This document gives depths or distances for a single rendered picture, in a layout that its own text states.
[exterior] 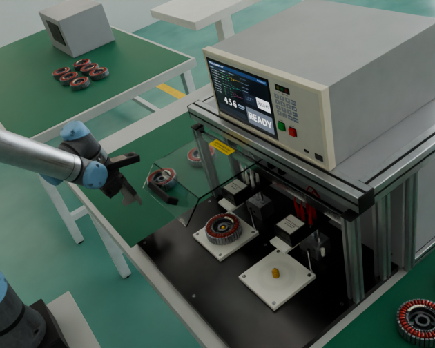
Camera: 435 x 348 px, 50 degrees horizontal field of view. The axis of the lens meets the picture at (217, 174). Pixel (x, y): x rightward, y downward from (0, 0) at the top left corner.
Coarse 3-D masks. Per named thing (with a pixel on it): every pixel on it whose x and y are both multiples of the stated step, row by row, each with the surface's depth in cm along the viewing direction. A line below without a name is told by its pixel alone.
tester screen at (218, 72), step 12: (216, 72) 125; (228, 72) 120; (240, 72) 115; (216, 84) 129; (228, 84) 123; (240, 84) 118; (252, 84) 114; (264, 84) 109; (228, 96) 127; (240, 96) 121; (264, 96) 112; (240, 108) 124; (252, 108) 119
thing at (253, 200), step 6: (252, 198) 149; (264, 198) 148; (246, 204) 152; (252, 204) 148; (258, 204) 146; (264, 204) 146; (270, 204) 147; (252, 210) 150; (258, 210) 146; (264, 210) 146; (270, 210) 148; (258, 216) 149; (264, 216) 148
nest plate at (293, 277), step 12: (276, 252) 135; (264, 264) 132; (276, 264) 131; (288, 264) 130; (300, 264) 129; (240, 276) 131; (252, 276) 130; (264, 276) 129; (288, 276) 127; (300, 276) 126; (312, 276) 125; (252, 288) 126; (264, 288) 126; (276, 288) 125; (288, 288) 124; (300, 288) 124; (264, 300) 123; (276, 300) 122
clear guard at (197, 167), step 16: (192, 144) 137; (208, 144) 135; (160, 160) 134; (176, 160) 132; (192, 160) 130; (208, 160) 128; (224, 160) 127; (240, 160) 125; (256, 160) 123; (160, 176) 130; (176, 176) 126; (192, 176) 124; (208, 176) 123; (224, 176) 121; (176, 192) 123; (192, 192) 119; (208, 192) 117; (176, 208) 122; (192, 208) 117
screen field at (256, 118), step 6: (246, 108) 122; (252, 114) 121; (258, 114) 118; (252, 120) 122; (258, 120) 120; (264, 120) 117; (270, 120) 115; (258, 126) 121; (264, 126) 119; (270, 126) 117; (270, 132) 118
